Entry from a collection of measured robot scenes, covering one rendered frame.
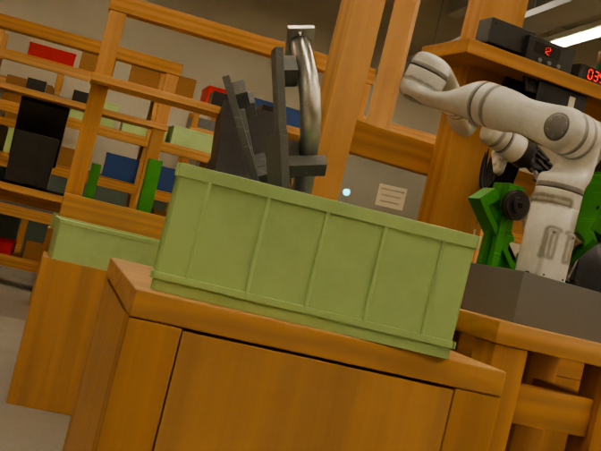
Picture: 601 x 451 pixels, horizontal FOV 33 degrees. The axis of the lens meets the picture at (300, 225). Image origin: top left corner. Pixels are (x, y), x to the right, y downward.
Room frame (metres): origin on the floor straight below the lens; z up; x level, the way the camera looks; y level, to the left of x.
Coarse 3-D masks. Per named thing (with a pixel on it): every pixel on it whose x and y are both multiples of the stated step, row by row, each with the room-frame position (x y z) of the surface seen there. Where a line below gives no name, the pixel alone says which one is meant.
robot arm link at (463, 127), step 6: (450, 120) 2.50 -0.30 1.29; (456, 120) 2.46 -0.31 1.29; (462, 120) 2.46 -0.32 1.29; (468, 120) 2.50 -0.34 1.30; (456, 126) 2.50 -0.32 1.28; (462, 126) 2.49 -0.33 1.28; (468, 126) 2.49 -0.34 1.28; (474, 126) 2.52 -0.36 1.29; (456, 132) 2.54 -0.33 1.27; (462, 132) 2.52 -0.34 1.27; (468, 132) 2.51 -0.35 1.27
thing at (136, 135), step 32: (0, 32) 8.79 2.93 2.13; (0, 64) 9.22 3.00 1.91; (32, 64) 8.83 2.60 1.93; (64, 64) 8.93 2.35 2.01; (96, 64) 9.06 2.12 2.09; (192, 96) 9.26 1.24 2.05; (128, 128) 9.12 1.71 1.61; (0, 160) 8.81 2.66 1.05; (64, 160) 9.05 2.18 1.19; (128, 160) 9.14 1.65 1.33; (128, 192) 9.08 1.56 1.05; (160, 192) 9.19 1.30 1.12; (0, 256) 8.90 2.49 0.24; (32, 256) 9.03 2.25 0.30
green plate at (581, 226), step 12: (600, 180) 2.62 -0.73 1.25; (588, 192) 2.63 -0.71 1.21; (600, 192) 2.59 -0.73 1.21; (588, 204) 2.61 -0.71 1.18; (600, 204) 2.57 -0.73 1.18; (588, 216) 2.59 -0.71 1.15; (600, 216) 2.56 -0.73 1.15; (576, 228) 2.61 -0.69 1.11; (588, 228) 2.56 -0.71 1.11; (600, 228) 2.58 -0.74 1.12; (600, 240) 2.63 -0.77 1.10
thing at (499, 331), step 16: (464, 320) 1.86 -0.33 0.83; (480, 320) 1.81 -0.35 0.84; (496, 320) 1.76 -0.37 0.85; (480, 336) 1.80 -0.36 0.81; (496, 336) 1.75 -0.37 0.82; (512, 336) 1.76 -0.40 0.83; (528, 336) 1.77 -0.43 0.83; (544, 336) 1.79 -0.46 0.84; (560, 336) 1.80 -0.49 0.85; (544, 352) 1.79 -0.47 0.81; (560, 352) 1.80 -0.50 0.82; (576, 352) 1.81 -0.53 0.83; (592, 352) 1.82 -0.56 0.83
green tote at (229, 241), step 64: (192, 192) 1.33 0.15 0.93; (256, 192) 1.33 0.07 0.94; (192, 256) 1.33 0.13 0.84; (256, 256) 1.33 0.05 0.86; (320, 256) 1.34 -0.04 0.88; (384, 256) 1.35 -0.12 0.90; (448, 256) 1.36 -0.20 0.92; (320, 320) 1.34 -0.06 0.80; (384, 320) 1.35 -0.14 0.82; (448, 320) 1.36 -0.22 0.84
